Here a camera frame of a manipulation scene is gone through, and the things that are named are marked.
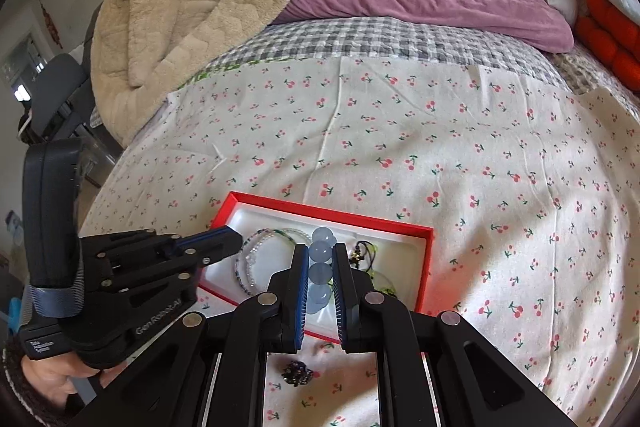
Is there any pale blue bead bracelet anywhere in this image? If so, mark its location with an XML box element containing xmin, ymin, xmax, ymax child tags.
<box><xmin>300</xmin><ymin>227</ymin><xmax>337</xmax><ymax>324</ymax></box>

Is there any beige fleece blanket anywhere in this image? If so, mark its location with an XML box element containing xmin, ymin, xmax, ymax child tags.
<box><xmin>90</xmin><ymin>0</ymin><xmax>388</xmax><ymax>146</ymax></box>

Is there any cherry print bed sheet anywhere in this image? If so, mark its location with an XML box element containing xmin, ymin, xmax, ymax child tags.
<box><xmin>80</xmin><ymin>57</ymin><xmax>640</xmax><ymax>427</ymax></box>

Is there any person's left forearm dark sleeve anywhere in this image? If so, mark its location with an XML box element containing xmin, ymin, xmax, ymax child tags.
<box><xmin>0</xmin><ymin>339</ymin><xmax>68</xmax><ymax>427</ymax></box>

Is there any grey chair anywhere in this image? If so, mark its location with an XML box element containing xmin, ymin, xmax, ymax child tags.
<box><xmin>27</xmin><ymin>52</ymin><xmax>103</xmax><ymax>145</ymax></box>

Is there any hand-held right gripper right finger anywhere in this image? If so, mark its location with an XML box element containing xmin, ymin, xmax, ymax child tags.
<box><xmin>332</xmin><ymin>243</ymin><xmax>581</xmax><ymax>427</ymax></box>

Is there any green pendant black cord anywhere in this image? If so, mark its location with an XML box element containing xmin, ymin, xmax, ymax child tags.
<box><xmin>349</xmin><ymin>241</ymin><xmax>397</xmax><ymax>300</ymax></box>

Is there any dark beaded ornament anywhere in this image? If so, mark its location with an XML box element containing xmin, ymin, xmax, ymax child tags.
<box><xmin>282</xmin><ymin>359</ymin><xmax>316</xmax><ymax>388</ymax></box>

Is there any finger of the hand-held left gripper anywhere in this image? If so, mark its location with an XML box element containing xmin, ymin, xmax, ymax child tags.
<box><xmin>97</xmin><ymin>259</ymin><xmax>208</xmax><ymax>303</ymax></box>
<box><xmin>80</xmin><ymin>227</ymin><xmax>244</xmax><ymax>269</ymax></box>

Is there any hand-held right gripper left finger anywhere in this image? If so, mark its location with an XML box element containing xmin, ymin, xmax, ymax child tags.
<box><xmin>82</xmin><ymin>243</ymin><xmax>308</xmax><ymax>427</ymax></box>

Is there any person's left hand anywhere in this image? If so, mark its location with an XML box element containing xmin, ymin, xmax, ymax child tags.
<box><xmin>22</xmin><ymin>353</ymin><xmax>118</xmax><ymax>410</ymax></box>

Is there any grey checked bed sheet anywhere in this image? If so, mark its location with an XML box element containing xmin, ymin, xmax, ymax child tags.
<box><xmin>180</xmin><ymin>17</ymin><xmax>640</xmax><ymax>108</ymax></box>

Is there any red jewelry box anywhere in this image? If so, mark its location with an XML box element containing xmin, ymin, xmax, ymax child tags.
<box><xmin>197</xmin><ymin>192</ymin><xmax>435</xmax><ymax>345</ymax></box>

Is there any orange bobble cushion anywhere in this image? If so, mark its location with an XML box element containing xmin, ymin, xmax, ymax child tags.
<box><xmin>574</xmin><ymin>0</ymin><xmax>640</xmax><ymax>94</ymax></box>

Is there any clear crystal bead bracelet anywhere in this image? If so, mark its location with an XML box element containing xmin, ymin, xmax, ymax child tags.
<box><xmin>232</xmin><ymin>249</ymin><xmax>263</xmax><ymax>299</ymax></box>

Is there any red wall ornament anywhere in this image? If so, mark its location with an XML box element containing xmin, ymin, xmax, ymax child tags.
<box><xmin>40</xmin><ymin>1</ymin><xmax>64</xmax><ymax>48</ymax></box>

